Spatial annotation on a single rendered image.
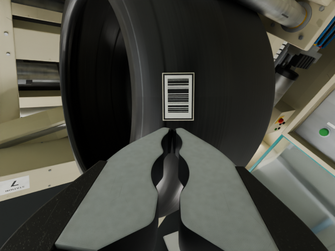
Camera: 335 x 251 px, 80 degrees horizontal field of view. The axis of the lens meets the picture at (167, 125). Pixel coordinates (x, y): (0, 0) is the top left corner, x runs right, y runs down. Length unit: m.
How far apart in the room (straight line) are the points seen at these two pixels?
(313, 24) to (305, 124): 0.52
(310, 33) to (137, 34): 0.40
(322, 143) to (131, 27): 0.86
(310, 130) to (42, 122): 1.09
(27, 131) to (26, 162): 0.12
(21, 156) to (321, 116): 1.16
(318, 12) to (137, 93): 0.43
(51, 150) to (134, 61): 0.73
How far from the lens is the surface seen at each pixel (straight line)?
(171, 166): 0.29
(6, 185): 0.94
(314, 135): 1.00
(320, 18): 0.57
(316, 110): 0.99
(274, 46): 0.72
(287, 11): 0.49
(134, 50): 0.30
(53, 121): 0.95
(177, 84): 0.26
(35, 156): 0.95
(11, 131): 0.98
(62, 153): 0.95
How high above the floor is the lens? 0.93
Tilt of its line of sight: 34 degrees up
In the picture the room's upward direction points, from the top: 155 degrees counter-clockwise
